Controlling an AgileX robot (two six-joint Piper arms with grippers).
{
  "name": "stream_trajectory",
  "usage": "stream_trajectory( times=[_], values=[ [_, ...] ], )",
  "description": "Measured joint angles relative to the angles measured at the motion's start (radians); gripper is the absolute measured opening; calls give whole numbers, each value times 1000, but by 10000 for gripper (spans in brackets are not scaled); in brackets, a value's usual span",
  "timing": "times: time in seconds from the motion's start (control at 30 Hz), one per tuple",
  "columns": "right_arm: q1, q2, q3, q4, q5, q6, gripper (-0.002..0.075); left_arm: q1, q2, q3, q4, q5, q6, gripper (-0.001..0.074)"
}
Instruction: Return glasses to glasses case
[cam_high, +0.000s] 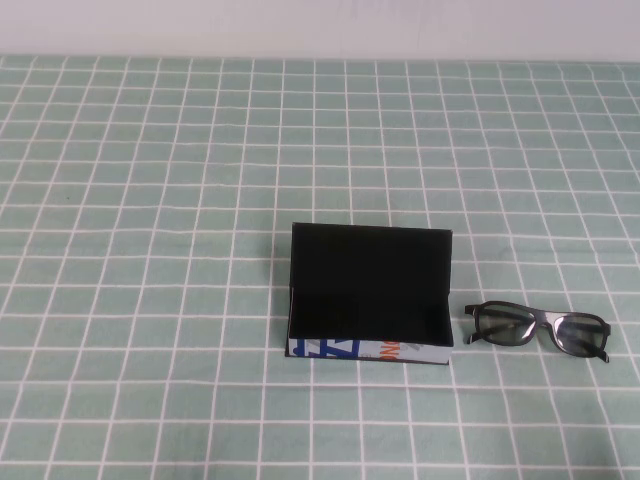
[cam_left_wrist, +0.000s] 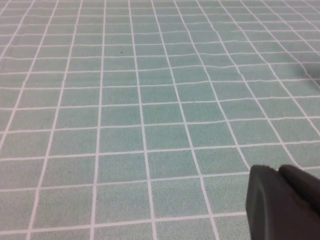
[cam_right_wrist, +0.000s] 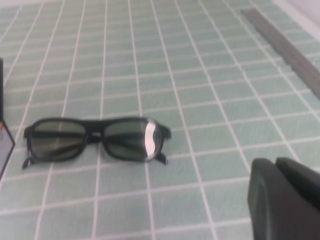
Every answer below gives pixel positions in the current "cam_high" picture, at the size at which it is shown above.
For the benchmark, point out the black glasses case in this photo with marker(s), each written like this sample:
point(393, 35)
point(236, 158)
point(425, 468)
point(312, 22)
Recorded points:
point(370, 280)

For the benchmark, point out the black framed glasses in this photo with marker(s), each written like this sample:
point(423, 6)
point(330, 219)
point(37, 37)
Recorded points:
point(542, 320)

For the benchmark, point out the green white checked tablecloth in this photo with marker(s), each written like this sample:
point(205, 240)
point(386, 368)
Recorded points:
point(150, 150)

